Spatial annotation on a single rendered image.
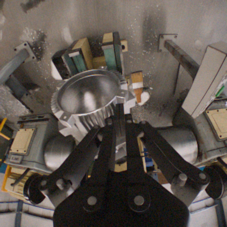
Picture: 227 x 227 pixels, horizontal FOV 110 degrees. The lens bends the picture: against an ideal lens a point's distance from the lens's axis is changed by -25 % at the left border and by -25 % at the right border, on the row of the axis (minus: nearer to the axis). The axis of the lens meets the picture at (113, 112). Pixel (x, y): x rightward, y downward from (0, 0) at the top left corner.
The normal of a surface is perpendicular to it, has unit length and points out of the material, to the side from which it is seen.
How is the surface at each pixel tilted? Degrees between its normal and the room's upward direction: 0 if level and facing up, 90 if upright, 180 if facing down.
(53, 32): 0
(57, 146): 96
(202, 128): 90
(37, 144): 90
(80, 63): 0
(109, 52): 0
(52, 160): 62
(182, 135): 96
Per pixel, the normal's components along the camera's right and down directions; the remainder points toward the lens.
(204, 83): -0.87, 0.46
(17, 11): 0.02, 0.80
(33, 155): -0.15, -0.58
